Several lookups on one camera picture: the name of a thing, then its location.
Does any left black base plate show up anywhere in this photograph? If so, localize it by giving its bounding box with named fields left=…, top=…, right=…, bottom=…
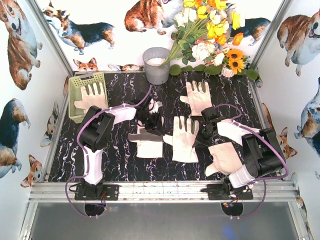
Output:
left=71, top=184, right=120, bottom=201

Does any work glove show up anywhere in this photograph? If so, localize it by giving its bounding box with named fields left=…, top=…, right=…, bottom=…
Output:
left=205, top=142, right=243, bottom=177
left=128, top=120, right=163, bottom=159
left=74, top=82, right=108, bottom=114
left=163, top=116, right=199, bottom=163
left=179, top=80, right=213, bottom=117

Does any green plastic storage basket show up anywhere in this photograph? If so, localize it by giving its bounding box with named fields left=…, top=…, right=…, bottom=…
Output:
left=68, top=71, right=108, bottom=124

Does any small sunflower pot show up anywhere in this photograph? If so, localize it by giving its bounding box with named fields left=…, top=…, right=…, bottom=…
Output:
left=221, top=47, right=251, bottom=77

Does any artificial flower bouquet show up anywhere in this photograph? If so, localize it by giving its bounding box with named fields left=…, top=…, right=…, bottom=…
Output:
left=162, top=0, right=247, bottom=65

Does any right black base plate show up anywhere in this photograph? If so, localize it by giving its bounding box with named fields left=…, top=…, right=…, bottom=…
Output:
left=200, top=184, right=254, bottom=200

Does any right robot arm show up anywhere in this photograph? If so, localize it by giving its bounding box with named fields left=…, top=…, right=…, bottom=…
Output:
left=194, top=106, right=289, bottom=189

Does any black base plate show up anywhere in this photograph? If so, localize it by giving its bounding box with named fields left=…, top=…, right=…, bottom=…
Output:
left=71, top=184, right=120, bottom=201
left=200, top=184, right=254, bottom=200

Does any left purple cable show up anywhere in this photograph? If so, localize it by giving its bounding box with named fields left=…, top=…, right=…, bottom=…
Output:
left=65, top=84, right=153, bottom=220

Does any grey metal bucket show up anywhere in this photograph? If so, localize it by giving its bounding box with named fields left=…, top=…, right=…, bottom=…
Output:
left=142, top=47, right=170, bottom=85

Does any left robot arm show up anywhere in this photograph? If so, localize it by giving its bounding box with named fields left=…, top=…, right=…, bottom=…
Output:
left=77, top=96, right=164, bottom=194

